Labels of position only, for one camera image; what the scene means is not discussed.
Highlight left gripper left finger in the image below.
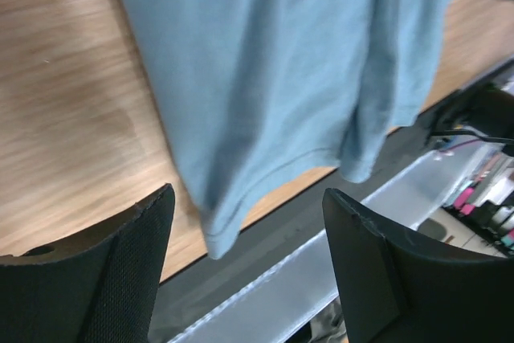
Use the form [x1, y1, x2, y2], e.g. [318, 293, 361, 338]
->
[1, 184, 175, 342]

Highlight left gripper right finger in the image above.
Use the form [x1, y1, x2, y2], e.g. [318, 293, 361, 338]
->
[322, 189, 513, 342]

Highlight grey-blue t shirt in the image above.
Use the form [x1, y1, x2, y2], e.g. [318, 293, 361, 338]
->
[121, 0, 451, 259]

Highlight aluminium front rail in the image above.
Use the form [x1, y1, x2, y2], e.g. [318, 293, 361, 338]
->
[173, 145, 478, 342]

